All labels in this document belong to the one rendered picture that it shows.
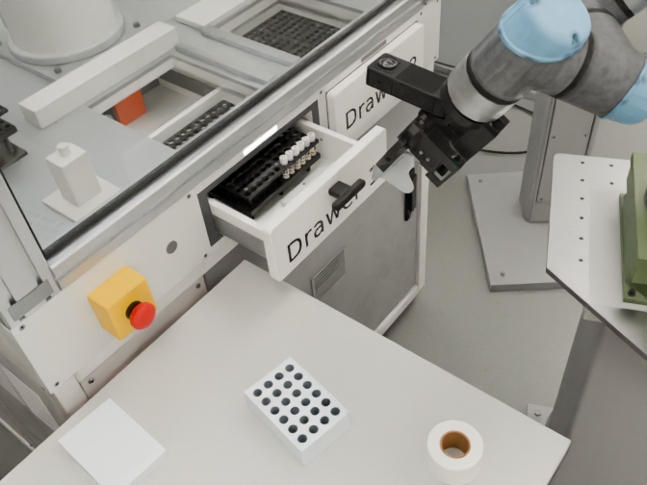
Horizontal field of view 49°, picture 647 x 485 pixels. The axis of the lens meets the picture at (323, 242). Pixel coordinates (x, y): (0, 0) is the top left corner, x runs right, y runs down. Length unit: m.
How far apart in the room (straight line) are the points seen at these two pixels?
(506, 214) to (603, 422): 1.00
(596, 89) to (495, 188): 1.65
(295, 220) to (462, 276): 1.20
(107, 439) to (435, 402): 0.45
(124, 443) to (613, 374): 0.83
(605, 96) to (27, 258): 0.68
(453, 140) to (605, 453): 0.90
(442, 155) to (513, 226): 1.44
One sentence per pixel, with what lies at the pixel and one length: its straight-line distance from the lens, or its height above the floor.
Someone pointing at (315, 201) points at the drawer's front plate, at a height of 0.91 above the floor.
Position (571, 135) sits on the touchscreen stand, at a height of 0.37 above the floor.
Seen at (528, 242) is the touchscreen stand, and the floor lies 0.04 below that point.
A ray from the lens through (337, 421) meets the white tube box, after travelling 0.95.
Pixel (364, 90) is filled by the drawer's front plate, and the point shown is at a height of 0.89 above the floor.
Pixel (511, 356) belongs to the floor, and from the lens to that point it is 2.01.
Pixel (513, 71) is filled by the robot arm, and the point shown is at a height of 1.22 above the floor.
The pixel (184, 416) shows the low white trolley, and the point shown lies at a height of 0.76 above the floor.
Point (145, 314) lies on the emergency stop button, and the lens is 0.99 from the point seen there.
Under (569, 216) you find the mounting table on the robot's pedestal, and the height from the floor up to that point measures 0.76.
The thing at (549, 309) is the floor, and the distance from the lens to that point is 2.13.
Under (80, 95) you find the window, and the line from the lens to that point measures 0.90.
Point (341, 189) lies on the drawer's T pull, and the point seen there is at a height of 0.91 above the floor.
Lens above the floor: 1.62
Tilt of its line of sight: 45 degrees down
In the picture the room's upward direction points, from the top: 6 degrees counter-clockwise
